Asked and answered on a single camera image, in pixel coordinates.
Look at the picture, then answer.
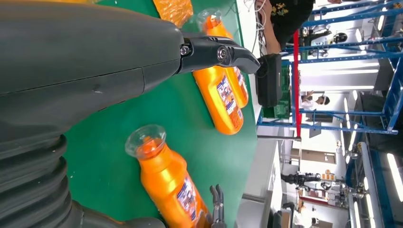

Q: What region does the white side table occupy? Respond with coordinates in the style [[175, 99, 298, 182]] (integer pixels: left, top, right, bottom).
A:
[[234, 135, 301, 228]]

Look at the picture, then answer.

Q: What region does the background humanoid robot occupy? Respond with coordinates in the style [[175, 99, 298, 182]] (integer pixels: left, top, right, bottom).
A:
[[300, 28, 348, 48], [281, 172, 331, 191]]

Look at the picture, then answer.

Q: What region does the green crate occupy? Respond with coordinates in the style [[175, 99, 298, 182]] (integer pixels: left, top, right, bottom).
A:
[[261, 63, 293, 120]]

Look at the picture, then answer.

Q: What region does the black carrying case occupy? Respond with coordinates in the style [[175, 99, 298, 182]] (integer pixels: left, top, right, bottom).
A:
[[255, 53, 283, 108]]

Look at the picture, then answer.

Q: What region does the person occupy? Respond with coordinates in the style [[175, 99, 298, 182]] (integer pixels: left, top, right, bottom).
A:
[[300, 90, 331, 111], [256, 0, 316, 55]]

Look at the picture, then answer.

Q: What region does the blue metal rack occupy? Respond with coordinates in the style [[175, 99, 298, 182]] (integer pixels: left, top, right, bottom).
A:
[[256, 0, 403, 136]]

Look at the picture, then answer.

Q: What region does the red post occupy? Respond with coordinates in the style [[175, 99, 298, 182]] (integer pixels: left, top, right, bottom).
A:
[[293, 29, 302, 138]]

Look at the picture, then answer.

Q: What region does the white cable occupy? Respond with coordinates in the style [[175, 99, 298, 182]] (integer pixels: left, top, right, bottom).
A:
[[244, 0, 268, 56]]

